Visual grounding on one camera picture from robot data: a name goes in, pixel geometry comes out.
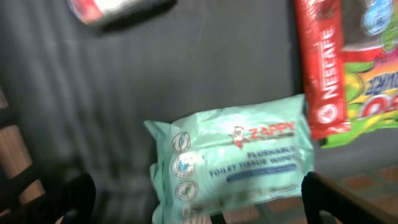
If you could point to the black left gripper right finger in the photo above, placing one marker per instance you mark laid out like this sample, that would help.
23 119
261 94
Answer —
319 193

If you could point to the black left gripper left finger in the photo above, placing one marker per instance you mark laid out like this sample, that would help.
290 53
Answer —
78 194

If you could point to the mint toilet wipes pack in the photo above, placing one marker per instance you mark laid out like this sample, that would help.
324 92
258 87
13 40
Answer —
228 158

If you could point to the red Nescafe stick sachet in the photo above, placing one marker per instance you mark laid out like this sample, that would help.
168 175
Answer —
321 40

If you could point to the colourful candy bag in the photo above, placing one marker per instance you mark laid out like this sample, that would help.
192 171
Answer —
370 67

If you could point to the grey plastic mesh basket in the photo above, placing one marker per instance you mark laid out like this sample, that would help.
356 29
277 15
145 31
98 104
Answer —
82 94

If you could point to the red white small packet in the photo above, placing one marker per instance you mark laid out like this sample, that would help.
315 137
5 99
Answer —
102 12

